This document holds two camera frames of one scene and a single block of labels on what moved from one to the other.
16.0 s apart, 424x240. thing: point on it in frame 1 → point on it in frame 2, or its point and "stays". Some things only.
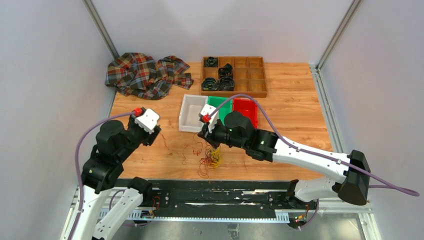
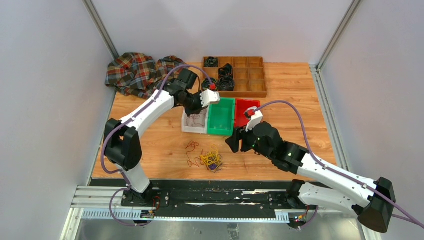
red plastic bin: x=249 y=107 stays
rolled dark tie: x=210 y=62 stays
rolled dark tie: x=226 y=83 stays
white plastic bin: x=189 y=119 stays
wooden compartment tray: x=230 y=76 stays
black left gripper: x=150 y=138 → x=197 y=110
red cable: x=204 y=168 → x=194 y=120
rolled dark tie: x=209 y=84 stays
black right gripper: x=205 y=134 → x=233 y=141
